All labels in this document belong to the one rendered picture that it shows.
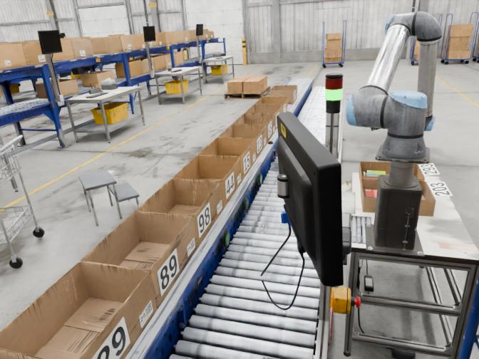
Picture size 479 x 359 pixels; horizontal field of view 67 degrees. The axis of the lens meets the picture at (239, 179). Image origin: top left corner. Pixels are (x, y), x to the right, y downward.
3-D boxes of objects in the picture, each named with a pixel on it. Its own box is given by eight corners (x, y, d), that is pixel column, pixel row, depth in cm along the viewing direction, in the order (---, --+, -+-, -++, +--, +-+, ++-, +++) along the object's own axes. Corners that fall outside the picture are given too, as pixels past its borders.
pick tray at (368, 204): (433, 216, 205) (436, 201, 202) (362, 212, 215) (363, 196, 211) (423, 194, 231) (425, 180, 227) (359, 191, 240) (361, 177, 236)
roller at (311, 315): (321, 326, 143) (321, 317, 141) (197, 307, 157) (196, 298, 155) (321, 318, 148) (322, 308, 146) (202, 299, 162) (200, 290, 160)
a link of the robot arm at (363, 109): (378, 113, 158) (420, 3, 187) (339, 110, 168) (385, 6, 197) (382, 135, 170) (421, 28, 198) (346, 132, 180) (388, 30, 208)
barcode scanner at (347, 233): (350, 245, 142) (352, 224, 137) (350, 267, 132) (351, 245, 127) (333, 243, 144) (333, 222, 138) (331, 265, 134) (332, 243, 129)
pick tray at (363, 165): (423, 192, 233) (425, 178, 229) (360, 189, 243) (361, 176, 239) (415, 176, 259) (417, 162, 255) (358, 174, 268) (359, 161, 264)
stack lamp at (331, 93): (341, 100, 106) (343, 79, 104) (323, 100, 107) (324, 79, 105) (342, 97, 110) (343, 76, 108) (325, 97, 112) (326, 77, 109)
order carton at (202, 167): (224, 209, 201) (221, 180, 194) (174, 205, 209) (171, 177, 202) (242, 181, 236) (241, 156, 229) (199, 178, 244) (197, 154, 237)
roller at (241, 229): (328, 245, 195) (329, 236, 193) (235, 236, 209) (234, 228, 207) (329, 239, 199) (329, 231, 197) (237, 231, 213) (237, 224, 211)
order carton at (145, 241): (157, 309, 132) (150, 270, 125) (88, 298, 140) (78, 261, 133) (197, 248, 167) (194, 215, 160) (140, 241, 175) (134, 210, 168)
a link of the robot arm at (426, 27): (445, 6, 184) (435, 126, 220) (419, 8, 191) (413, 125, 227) (441, 12, 177) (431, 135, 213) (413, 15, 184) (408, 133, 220)
